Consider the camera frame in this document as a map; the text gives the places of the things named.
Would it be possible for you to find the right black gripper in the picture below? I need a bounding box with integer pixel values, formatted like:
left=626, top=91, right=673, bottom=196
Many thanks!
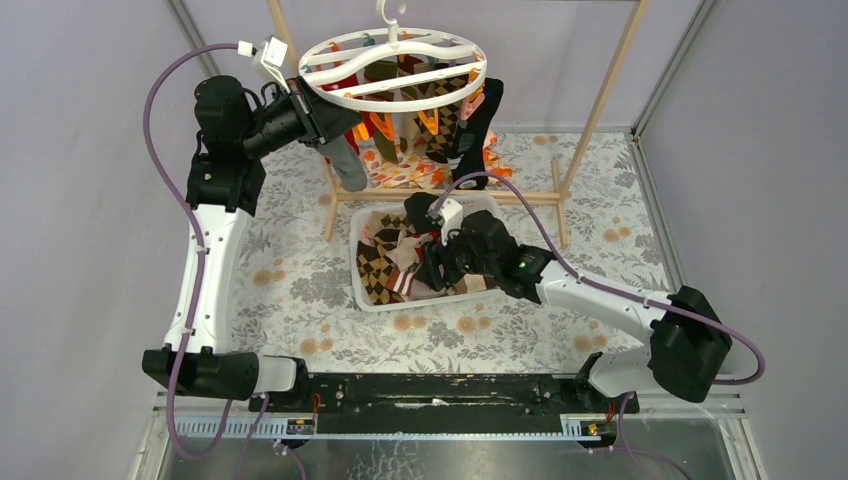
left=414, top=219, right=497, bottom=293

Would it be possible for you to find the grey sock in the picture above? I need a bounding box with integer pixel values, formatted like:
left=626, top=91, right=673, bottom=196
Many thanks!
left=316, top=136, right=368, bottom=192

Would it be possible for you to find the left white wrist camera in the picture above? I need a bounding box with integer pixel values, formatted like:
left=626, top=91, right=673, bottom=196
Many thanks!
left=236, top=35, right=289, bottom=92

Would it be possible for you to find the white laundry basket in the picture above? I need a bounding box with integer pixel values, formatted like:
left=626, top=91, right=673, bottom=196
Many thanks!
left=349, top=191, right=503, bottom=313

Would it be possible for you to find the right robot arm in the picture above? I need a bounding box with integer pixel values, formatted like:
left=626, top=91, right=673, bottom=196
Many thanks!
left=412, top=210, right=732, bottom=412

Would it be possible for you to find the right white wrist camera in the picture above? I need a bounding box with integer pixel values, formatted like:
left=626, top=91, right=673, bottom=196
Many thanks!
left=428, top=199, right=464, bottom=246

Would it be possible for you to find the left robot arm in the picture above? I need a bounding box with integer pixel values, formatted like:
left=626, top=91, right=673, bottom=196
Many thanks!
left=142, top=75, right=362, bottom=411

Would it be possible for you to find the floral table cloth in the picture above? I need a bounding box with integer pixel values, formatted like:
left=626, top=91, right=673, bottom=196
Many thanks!
left=230, top=132, right=677, bottom=373

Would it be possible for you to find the hanging brown argyle sock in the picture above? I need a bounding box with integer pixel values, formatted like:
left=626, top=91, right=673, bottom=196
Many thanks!
left=417, top=75, right=468, bottom=164

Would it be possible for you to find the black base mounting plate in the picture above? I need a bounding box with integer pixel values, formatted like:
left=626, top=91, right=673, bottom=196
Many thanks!
left=267, top=373, right=639, bottom=436

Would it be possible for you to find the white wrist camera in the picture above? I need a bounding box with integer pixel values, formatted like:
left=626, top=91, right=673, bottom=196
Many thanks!
left=236, top=35, right=289, bottom=92
left=428, top=199, right=464, bottom=246

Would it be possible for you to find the brown argyle sock in basket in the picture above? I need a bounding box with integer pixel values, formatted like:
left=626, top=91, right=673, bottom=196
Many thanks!
left=356, top=213, right=415, bottom=305

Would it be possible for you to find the hanging green striped sock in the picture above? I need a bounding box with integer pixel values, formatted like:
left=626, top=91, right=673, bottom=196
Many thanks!
left=363, top=60, right=398, bottom=164

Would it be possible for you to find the white round clip hanger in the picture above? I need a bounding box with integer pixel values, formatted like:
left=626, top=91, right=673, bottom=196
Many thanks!
left=297, top=1, right=488, bottom=113

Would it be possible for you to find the wooden drying rack frame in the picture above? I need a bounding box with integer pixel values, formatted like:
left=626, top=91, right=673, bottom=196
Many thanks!
left=268, top=1, right=647, bottom=246

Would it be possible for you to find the orange patterned cloth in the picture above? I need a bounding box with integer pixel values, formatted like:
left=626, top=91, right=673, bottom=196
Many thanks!
left=359, top=130, right=514, bottom=189

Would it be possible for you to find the hanging black lettered sock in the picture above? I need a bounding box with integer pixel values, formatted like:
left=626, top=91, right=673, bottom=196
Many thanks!
left=450, top=77, right=504, bottom=182

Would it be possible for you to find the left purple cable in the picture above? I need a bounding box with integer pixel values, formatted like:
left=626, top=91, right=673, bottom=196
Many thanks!
left=142, top=42, right=270, bottom=480

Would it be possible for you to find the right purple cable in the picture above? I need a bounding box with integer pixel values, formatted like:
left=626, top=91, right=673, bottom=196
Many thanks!
left=429, top=170, right=767, bottom=480

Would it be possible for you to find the purple cable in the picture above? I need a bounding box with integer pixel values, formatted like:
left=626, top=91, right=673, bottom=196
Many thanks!
left=142, top=42, right=270, bottom=480
left=429, top=170, right=767, bottom=480

